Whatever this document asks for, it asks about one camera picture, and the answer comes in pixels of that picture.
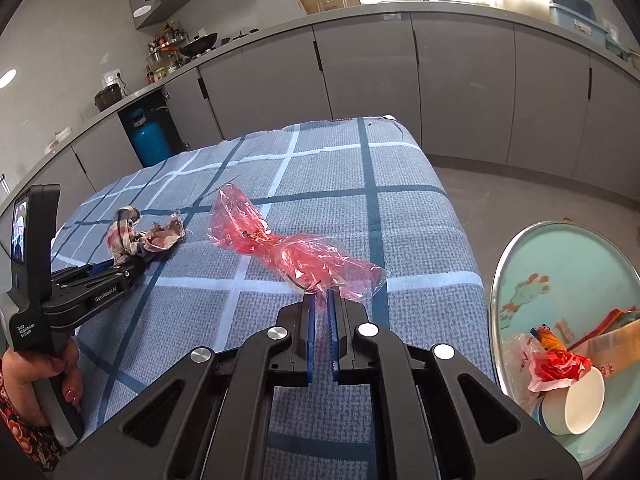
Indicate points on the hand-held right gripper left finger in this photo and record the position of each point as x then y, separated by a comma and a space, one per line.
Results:
310, 345

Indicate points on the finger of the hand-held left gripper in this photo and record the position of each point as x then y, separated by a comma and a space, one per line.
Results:
80, 272
131, 266

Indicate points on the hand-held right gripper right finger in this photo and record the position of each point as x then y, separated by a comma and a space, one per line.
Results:
334, 345

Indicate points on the plaid cloth scrap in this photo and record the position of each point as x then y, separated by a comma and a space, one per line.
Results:
155, 240

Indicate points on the pink cellophane wrapper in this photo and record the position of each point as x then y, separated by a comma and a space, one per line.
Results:
300, 255

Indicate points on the green enamel basin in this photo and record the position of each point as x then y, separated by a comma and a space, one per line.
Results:
575, 260

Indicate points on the white paper cup blue band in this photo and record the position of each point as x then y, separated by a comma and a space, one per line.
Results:
582, 405

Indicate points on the orange snack bag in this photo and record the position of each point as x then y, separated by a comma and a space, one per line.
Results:
615, 345

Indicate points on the person's left hand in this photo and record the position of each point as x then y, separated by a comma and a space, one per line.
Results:
30, 385

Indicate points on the blue gas cylinder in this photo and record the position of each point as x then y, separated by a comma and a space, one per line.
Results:
150, 142

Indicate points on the dark rice cooker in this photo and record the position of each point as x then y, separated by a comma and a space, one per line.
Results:
109, 97

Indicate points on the floral clothing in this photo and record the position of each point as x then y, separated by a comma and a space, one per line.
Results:
20, 440

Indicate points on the spice rack with bottles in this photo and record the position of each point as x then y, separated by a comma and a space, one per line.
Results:
167, 45

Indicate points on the black wok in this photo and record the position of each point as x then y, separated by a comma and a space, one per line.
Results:
200, 45

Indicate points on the gas stove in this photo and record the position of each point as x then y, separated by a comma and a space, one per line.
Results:
240, 35

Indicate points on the grey kitchen counter cabinets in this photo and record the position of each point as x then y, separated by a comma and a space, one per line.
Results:
465, 85

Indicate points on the white plastic container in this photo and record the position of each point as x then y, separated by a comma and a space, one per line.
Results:
520, 2

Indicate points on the blue dish rack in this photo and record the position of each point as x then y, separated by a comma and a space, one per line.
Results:
572, 15

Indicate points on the wall socket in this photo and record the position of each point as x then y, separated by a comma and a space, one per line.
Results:
111, 76

